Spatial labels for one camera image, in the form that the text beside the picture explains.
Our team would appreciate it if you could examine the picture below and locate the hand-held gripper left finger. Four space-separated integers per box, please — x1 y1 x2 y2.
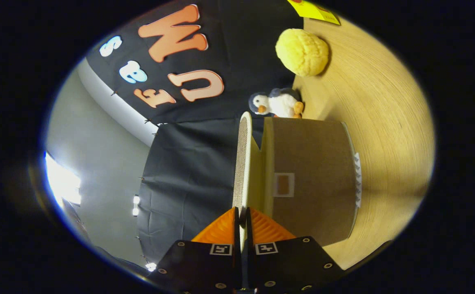
147 207 243 294

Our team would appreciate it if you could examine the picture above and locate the yellow book with red circle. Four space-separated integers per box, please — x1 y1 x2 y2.
287 0 341 26

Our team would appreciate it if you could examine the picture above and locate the yellow bun-shaped plush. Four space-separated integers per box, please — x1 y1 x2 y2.
275 28 330 77

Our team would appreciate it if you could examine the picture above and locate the penguin plush toy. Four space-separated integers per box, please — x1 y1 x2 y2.
248 88 304 119

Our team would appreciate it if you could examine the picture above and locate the brown storage box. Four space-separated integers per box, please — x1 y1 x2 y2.
232 111 362 247

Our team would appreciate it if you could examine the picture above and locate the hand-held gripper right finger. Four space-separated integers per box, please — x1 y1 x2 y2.
245 207 347 294

